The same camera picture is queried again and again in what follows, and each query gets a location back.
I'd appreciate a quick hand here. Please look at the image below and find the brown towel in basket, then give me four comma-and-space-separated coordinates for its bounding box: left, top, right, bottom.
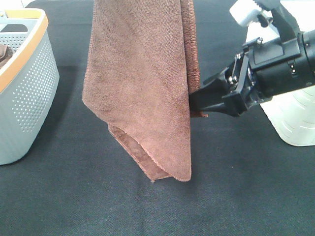
0, 44, 13, 69

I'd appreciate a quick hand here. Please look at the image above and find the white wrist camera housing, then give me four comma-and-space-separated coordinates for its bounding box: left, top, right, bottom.
229, 0, 281, 28

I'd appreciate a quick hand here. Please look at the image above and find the grey perforated laundry basket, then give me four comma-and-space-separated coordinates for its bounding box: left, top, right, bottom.
0, 8, 60, 165

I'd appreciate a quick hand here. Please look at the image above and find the white storage box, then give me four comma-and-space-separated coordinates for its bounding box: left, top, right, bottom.
246, 24, 315, 147

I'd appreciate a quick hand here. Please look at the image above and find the brown microfibre towel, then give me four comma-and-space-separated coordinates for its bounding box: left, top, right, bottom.
82, 0, 202, 181

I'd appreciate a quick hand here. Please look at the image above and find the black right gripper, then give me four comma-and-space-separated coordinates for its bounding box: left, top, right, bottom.
189, 36, 304, 117

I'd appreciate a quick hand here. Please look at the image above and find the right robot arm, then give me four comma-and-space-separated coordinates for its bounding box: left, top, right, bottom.
189, 31, 315, 117

